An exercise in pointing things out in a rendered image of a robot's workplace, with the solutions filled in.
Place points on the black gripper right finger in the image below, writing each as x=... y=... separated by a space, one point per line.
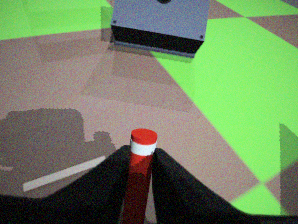
x=180 y=198

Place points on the red peg with white band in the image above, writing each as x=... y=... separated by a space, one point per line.
x=143 y=143

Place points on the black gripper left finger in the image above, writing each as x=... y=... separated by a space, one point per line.
x=94 y=198

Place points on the blue-grey flat panel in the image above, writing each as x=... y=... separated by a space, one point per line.
x=175 y=27

